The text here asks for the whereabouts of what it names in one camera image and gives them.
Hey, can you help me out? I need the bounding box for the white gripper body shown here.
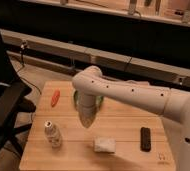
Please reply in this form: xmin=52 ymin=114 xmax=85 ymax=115
xmin=78 ymin=106 xmax=97 ymax=128

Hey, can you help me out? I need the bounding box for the clear plastic bottle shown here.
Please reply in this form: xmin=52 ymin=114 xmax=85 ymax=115
xmin=44 ymin=121 xmax=62 ymax=148

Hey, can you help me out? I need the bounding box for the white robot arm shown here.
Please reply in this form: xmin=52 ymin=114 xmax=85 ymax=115
xmin=72 ymin=66 xmax=190 ymax=171

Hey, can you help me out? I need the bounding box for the green bowl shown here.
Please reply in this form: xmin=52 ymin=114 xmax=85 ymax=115
xmin=73 ymin=90 xmax=104 ymax=110

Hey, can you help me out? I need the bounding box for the orange carrot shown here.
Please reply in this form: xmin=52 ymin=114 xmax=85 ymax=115
xmin=51 ymin=90 xmax=60 ymax=107

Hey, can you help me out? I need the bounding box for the white sponge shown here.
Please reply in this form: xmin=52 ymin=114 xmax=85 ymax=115
xmin=94 ymin=137 xmax=116 ymax=153

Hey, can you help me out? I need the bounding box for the black remote control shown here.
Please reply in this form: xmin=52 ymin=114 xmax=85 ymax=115
xmin=140 ymin=127 xmax=151 ymax=152

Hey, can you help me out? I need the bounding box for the black office chair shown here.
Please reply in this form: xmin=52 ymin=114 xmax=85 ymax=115
xmin=0 ymin=34 xmax=36 ymax=155

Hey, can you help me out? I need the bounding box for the black cable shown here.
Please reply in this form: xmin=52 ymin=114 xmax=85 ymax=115
xmin=19 ymin=41 xmax=43 ymax=96

